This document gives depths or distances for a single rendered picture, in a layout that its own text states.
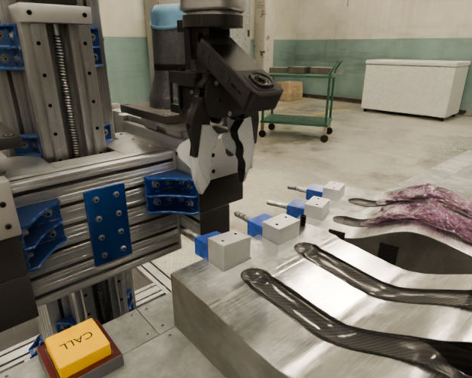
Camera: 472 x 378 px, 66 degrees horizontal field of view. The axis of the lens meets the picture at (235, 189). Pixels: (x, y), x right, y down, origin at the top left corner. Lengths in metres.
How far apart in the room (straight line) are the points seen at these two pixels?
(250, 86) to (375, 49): 7.96
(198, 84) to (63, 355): 0.35
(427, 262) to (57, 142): 0.75
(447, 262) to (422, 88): 6.46
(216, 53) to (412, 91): 6.76
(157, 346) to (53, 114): 0.54
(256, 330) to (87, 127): 0.64
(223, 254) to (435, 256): 0.35
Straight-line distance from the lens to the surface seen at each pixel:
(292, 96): 8.58
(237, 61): 0.42
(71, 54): 0.90
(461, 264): 0.67
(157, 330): 0.56
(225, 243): 0.50
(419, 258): 0.67
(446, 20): 7.89
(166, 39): 0.88
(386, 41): 8.24
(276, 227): 0.56
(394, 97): 7.24
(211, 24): 0.43
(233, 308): 0.45
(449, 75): 6.94
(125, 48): 6.34
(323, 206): 0.74
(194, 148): 0.43
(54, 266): 0.84
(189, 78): 0.45
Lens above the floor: 1.18
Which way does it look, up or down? 22 degrees down
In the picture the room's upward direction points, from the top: straight up
